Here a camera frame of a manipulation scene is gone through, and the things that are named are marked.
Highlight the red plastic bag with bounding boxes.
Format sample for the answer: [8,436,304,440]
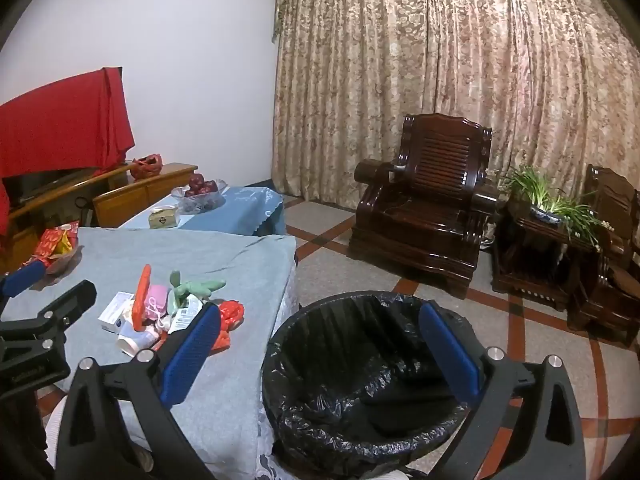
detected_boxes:
[130,154,164,180]
[207,300,246,351]

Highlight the dark wooden side table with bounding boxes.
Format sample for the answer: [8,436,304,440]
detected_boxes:
[491,195,608,313]

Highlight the white carton box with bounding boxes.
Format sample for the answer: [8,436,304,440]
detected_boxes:
[97,291,135,333]

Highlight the beige patterned curtain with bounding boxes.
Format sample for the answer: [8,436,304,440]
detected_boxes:
[271,0,640,211]

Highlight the gold tissue box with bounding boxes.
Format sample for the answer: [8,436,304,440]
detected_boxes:
[148,208,181,231]

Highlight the potted green plant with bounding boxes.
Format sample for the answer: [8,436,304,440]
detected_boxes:
[500,162,608,253]

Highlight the white paper cup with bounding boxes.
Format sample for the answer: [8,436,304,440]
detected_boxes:
[117,330,161,358]

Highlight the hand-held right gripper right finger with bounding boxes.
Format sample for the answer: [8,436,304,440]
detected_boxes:
[418,301,587,480]

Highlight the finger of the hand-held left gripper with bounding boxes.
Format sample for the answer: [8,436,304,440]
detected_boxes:
[0,280,98,357]
[0,260,48,302]

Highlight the black television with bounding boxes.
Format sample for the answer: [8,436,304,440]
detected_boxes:
[0,167,96,208]

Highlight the green rubber glove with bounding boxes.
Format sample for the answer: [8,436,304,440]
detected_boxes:
[167,271,227,306]

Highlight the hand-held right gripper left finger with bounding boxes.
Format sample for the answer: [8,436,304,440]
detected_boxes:
[54,301,222,480]

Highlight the red cloth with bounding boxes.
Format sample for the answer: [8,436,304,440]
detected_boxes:
[0,66,136,236]

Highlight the glass fruit bowl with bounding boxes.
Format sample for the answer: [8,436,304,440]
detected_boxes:
[171,178,227,213]

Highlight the large red snack packet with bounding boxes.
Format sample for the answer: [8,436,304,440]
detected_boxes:
[37,228,65,261]

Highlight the black lined waste bin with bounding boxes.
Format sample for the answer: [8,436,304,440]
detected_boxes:
[261,290,501,473]

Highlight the white floral cloth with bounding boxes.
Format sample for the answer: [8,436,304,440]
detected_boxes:
[255,449,301,480]

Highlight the wooden television cabinet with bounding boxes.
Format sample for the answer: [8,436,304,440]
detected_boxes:
[0,161,199,273]

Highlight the black cable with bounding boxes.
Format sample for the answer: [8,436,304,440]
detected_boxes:
[75,196,96,228]

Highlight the grey tablecloth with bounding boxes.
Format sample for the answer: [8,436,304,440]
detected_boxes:
[0,226,299,480]

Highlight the light blue tablecloth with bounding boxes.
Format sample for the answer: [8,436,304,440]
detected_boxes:
[120,186,287,237]

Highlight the white barcode label package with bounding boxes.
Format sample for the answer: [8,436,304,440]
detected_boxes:
[167,297,203,335]

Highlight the pink plastic bag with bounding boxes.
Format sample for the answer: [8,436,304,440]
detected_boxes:
[145,285,169,318]

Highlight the dark wooden armchair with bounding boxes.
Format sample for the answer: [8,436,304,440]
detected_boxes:
[567,162,640,348]
[347,112,508,301]

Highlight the glass snack bowl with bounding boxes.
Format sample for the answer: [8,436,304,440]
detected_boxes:
[30,220,83,276]

